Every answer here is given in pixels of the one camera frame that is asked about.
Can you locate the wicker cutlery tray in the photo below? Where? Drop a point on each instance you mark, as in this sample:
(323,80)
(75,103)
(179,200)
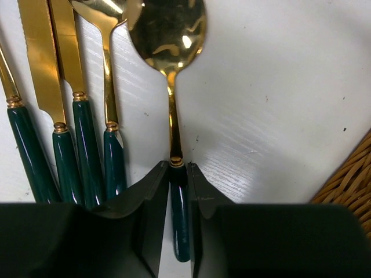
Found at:
(350,185)

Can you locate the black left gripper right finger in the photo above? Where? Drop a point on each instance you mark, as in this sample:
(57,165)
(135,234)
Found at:
(271,240)

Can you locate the small gold spoon green handle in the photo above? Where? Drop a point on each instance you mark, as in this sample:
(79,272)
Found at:
(106,15)

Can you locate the gold knife green handle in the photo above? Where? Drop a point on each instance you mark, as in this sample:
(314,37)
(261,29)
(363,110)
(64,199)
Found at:
(69,58)
(44,69)

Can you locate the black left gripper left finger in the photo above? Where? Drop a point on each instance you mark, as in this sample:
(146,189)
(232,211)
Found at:
(120,238)

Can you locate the large gold spoon green handle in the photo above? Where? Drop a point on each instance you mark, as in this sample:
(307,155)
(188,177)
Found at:
(168,35)

